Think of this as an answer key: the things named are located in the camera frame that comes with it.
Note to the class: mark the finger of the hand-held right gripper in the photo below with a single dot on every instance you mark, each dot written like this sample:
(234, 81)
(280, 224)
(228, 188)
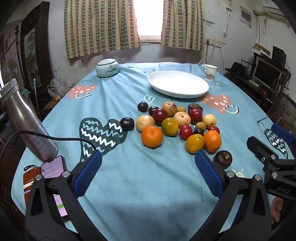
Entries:
(281, 133)
(261, 150)

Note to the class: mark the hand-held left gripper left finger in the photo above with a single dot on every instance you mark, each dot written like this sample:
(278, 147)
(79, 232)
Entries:
(89, 172)

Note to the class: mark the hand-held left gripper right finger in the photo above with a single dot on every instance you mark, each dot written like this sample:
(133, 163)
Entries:
(208, 172)

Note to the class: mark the dark wrinkled passion fruit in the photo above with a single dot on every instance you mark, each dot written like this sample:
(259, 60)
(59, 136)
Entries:
(223, 159)
(195, 107)

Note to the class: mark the orange mandarin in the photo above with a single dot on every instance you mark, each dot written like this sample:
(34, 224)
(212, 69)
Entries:
(152, 136)
(212, 141)

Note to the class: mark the small dark plum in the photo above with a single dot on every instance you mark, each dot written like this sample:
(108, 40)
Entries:
(198, 131)

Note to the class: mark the small red plum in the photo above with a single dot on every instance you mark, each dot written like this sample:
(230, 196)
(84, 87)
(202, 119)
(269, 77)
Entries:
(214, 129)

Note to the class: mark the small olive yellow fruit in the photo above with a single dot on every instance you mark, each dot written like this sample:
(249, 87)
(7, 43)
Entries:
(181, 109)
(200, 125)

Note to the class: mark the yellow pear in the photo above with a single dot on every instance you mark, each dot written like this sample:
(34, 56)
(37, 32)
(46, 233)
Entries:
(209, 120)

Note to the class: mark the green yellow tangerine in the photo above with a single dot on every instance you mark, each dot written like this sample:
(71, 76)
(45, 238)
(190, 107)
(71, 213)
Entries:
(169, 126)

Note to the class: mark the large dark red plum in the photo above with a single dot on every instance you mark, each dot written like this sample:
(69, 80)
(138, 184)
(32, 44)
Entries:
(160, 117)

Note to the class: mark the tan round pear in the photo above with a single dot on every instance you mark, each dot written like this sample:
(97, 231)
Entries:
(144, 122)

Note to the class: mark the white oval plate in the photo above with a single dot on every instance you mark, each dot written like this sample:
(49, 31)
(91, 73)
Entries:
(178, 83)

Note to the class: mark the person's right hand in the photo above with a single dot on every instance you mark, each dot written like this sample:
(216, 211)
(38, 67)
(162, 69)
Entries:
(276, 208)

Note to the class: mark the eyeglasses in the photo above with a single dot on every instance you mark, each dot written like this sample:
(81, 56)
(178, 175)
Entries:
(263, 126)

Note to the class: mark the cardboard box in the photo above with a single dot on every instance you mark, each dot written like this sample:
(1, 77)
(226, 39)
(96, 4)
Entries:
(288, 111)

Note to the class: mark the smartphone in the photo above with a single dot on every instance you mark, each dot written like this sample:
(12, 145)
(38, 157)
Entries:
(53, 166)

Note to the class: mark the blue printed tablecloth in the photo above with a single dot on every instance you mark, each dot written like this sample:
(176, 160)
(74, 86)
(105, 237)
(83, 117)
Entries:
(138, 185)

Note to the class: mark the black media stand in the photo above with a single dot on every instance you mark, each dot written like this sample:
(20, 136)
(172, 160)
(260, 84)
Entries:
(249, 89)

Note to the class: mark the orange phone wallet case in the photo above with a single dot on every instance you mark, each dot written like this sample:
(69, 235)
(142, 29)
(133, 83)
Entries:
(29, 180)

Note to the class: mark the computer monitor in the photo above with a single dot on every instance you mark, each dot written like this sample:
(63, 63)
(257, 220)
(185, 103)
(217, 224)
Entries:
(267, 73)

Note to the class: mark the black speaker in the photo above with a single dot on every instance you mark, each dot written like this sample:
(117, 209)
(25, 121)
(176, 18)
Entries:
(278, 55)

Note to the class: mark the black hat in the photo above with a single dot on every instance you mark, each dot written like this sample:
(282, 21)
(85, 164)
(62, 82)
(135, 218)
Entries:
(237, 68)

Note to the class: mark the steel water bottle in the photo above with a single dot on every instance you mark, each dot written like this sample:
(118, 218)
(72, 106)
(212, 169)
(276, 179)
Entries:
(25, 120)

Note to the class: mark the clear plastic bag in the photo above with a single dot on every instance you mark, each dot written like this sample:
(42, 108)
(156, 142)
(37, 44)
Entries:
(56, 89)

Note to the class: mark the white paper cup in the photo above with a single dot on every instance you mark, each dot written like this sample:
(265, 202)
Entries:
(210, 71)

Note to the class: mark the white lidded ceramic jar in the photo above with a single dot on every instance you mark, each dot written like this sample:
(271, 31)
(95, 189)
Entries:
(107, 67)

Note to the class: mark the white air conditioner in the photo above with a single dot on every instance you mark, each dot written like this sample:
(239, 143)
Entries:
(274, 10)

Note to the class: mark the dark wooden framed picture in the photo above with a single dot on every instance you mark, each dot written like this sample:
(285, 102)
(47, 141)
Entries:
(31, 53)

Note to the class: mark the striped checked curtain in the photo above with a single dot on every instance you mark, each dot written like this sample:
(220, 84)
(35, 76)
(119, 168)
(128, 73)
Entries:
(99, 25)
(182, 23)

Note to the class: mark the bright window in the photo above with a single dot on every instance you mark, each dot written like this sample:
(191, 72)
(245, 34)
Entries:
(148, 16)

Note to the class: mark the white wall outlet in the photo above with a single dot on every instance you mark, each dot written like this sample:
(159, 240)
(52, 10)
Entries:
(212, 42)

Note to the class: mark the wall electrical box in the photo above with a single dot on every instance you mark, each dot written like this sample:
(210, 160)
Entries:
(245, 15)

